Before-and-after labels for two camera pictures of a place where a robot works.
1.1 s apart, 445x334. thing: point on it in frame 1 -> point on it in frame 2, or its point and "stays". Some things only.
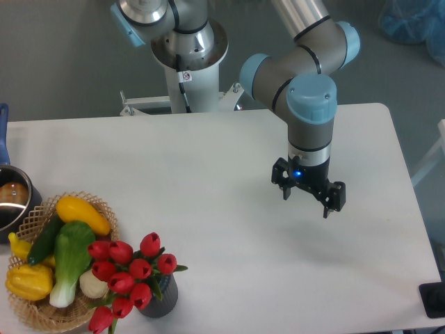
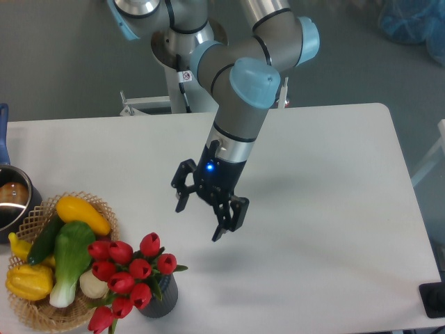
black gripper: x=315 y=178 -> x=216 y=179
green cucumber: x=44 y=243 stays
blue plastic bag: x=411 y=21 stays
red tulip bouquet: x=129 y=275 stays
